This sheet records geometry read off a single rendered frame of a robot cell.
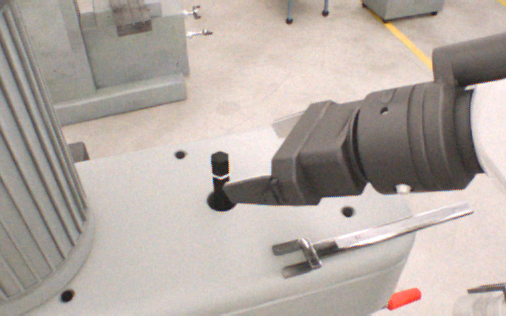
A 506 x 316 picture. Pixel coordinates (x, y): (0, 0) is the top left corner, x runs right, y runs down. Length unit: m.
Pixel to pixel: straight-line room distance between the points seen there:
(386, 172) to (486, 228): 2.91
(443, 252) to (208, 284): 2.61
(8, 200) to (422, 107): 0.33
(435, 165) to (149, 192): 0.35
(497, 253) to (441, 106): 2.84
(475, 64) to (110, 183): 0.43
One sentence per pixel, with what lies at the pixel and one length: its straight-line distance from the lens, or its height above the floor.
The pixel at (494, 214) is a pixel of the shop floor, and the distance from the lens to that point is 3.37.
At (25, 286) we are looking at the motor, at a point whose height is 1.92.
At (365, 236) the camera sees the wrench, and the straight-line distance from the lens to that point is 0.52.
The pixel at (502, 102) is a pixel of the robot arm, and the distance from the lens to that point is 0.31.
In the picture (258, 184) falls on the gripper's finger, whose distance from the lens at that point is 0.40.
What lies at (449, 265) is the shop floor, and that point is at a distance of 2.98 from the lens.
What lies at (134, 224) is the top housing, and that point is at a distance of 0.54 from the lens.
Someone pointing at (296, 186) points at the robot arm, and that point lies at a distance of 0.38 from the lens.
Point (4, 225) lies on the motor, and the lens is 0.42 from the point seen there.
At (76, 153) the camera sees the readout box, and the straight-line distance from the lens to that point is 0.91.
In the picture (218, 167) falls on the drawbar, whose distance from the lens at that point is 0.50.
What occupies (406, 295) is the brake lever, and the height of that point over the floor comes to 1.71.
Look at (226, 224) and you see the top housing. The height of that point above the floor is 1.89.
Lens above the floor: 2.30
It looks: 43 degrees down
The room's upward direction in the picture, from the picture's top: straight up
